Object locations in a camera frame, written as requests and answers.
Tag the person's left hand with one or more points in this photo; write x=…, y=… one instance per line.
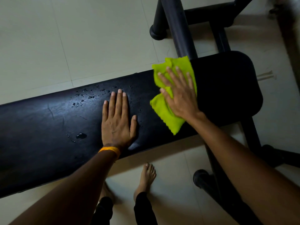
x=116, y=128

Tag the person's right hand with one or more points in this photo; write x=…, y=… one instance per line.
x=184, y=100

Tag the person's left little finger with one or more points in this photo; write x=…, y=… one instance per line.
x=105, y=111

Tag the person's left middle finger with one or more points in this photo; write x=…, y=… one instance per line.
x=118, y=101

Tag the person's right little finger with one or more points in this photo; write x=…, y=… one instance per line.
x=190, y=80

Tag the person's left thumb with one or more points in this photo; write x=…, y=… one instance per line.
x=133, y=126

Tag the person's right thumb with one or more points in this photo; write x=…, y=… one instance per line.
x=166, y=97

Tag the person's right middle finger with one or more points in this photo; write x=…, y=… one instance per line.
x=172, y=76

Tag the lime green microfiber cloth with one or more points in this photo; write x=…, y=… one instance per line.
x=164, y=110

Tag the person's right forearm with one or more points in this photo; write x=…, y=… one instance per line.
x=246, y=171

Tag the person's left forearm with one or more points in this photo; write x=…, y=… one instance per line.
x=70, y=192

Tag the orange wristband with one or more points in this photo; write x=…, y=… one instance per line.
x=110, y=150

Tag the black padded bench seat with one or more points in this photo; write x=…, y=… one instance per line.
x=58, y=128

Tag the person's right foot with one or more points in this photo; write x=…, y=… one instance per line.
x=146, y=179

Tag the person's foot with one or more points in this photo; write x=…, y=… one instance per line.
x=146, y=179
x=106, y=193

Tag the person's left foot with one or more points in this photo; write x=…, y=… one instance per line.
x=106, y=193

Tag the person's black right trouser leg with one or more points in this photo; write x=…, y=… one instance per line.
x=144, y=210

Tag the person's black trouser leg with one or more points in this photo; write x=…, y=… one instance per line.
x=144, y=210
x=103, y=212

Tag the person's black left trouser leg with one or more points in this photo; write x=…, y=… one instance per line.
x=103, y=212

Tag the black metal bench frame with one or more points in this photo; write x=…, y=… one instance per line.
x=178, y=28

